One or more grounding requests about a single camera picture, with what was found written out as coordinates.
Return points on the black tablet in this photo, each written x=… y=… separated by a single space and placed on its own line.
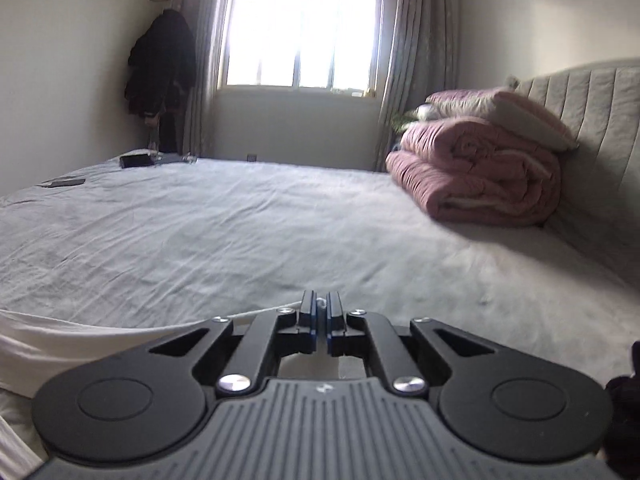
x=136 y=161

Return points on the window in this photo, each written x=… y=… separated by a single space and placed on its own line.
x=300 y=25

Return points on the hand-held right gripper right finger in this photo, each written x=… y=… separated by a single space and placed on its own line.
x=330 y=330

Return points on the green patterned cloth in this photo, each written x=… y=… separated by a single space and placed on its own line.
x=407 y=120

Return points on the pink folded quilt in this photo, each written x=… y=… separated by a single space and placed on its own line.
x=475 y=175

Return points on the white coat stand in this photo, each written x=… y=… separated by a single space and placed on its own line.
x=152 y=135

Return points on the grey padded headboard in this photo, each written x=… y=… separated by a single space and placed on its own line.
x=605 y=150

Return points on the dark hanging coats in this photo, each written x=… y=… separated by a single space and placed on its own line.
x=160 y=60

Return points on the black garment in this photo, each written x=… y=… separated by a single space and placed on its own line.
x=625 y=410

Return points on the dark flat phone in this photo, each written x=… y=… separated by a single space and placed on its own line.
x=64 y=182

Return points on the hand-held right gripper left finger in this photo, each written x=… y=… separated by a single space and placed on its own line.
x=312 y=330

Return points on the pink pillow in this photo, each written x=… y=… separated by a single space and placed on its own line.
x=505 y=110

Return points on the white pants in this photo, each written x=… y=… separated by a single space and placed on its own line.
x=75 y=350

